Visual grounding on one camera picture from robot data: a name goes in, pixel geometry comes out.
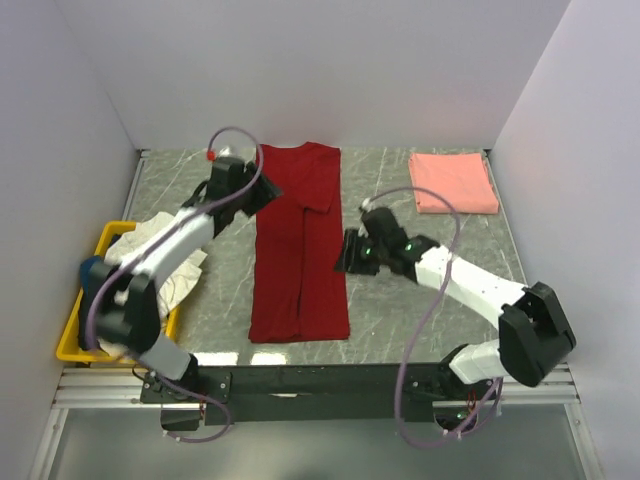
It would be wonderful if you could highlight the yellow plastic bin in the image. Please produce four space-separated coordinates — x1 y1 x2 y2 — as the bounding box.
55 220 182 365

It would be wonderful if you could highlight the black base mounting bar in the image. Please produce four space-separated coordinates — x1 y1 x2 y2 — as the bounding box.
140 363 490 432

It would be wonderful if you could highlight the black garment in bin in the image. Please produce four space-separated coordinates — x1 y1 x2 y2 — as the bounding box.
77 293 91 351

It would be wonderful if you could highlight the dark blue t shirt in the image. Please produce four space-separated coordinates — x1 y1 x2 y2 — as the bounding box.
79 255 102 291

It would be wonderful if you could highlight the folded pink t shirt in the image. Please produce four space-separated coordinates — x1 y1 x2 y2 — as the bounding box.
408 153 499 215

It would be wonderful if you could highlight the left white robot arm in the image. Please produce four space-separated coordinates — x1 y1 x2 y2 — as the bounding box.
84 156 282 402

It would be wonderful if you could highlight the aluminium frame rail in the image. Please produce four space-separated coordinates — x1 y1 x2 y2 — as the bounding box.
51 364 581 409

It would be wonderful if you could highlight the cream white t shirt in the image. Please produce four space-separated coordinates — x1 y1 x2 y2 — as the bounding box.
103 212 207 340

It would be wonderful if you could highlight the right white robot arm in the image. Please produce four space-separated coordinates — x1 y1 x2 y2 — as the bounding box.
335 207 577 399

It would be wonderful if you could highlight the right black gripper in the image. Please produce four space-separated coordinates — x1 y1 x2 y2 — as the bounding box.
332 228 388 278

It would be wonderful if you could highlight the dark red t shirt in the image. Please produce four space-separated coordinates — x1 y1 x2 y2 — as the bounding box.
248 142 350 344

